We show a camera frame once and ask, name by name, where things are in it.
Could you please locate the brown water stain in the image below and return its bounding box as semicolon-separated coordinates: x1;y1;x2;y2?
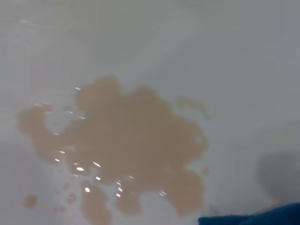
17;75;211;225

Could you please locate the blue rag with black trim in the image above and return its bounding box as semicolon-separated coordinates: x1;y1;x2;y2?
198;202;300;225

